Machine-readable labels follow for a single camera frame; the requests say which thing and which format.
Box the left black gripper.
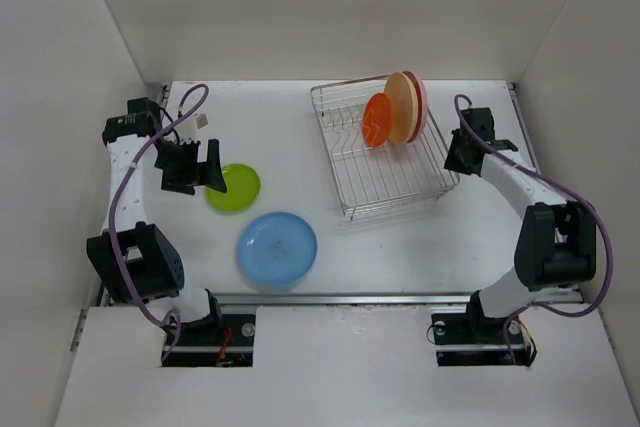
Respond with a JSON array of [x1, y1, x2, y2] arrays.
[[154, 138, 225, 195]]

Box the green plate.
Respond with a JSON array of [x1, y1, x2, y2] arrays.
[[205, 163, 261, 213]]

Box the blue plate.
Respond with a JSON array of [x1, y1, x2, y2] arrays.
[[236, 212, 318, 288]]

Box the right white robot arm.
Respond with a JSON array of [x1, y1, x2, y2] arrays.
[[445, 108, 596, 341]]

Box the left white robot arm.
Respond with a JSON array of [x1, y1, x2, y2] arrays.
[[86, 97, 227, 344]]

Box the pink plate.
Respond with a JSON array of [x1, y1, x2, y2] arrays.
[[404, 70, 428, 143]]

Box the tan beige plate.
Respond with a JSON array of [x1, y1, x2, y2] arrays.
[[384, 72, 419, 145]]

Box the orange plate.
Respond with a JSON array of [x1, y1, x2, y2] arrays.
[[362, 93, 394, 147]]

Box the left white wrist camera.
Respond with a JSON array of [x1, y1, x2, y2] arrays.
[[175, 114, 208, 143]]

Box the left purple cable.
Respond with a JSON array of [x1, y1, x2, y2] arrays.
[[108, 83, 210, 363]]

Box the metal wire dish rack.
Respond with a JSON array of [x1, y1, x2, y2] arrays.
[[310, 75, 460, 220]]

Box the aluminium table rail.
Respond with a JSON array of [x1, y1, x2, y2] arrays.
[[69, 80, 584, 353]]

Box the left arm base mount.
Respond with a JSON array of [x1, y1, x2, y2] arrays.
[[161, 313, 256, 368]]

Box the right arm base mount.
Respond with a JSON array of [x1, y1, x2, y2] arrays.
[[426, 312, 538, 367]]

